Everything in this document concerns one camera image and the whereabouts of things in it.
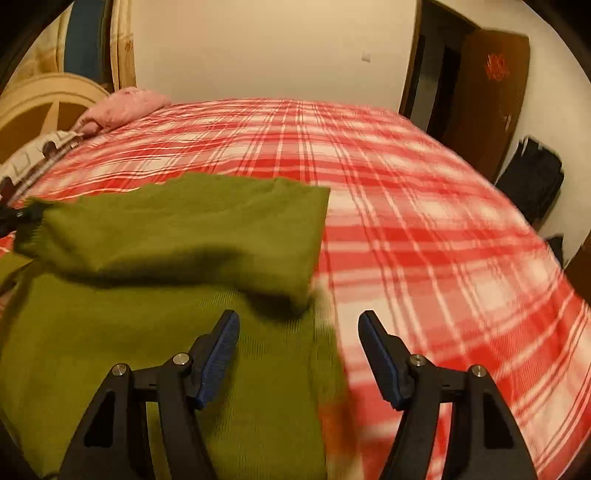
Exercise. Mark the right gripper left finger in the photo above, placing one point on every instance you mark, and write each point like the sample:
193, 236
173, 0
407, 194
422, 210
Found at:
111, 440

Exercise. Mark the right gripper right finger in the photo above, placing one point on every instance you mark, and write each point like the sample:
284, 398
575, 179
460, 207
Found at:
485, 440

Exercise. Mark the green striped knitted sweater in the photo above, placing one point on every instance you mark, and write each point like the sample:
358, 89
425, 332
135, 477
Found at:
136, 277

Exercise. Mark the red plaid bed sheet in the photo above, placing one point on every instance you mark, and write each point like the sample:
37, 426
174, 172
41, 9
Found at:
412, 233

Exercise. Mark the black bag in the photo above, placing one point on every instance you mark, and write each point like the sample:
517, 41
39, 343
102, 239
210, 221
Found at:
532, 179

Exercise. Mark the pink pillow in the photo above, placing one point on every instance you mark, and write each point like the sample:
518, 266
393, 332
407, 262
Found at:
118, 109

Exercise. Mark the cream round headboard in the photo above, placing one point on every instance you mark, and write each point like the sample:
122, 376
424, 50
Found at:
44, 104

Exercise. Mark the brown wooden door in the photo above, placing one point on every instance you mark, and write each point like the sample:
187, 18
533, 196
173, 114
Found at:
488, 98

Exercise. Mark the beige curtain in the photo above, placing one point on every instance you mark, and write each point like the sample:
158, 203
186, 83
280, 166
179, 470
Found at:
95, 40

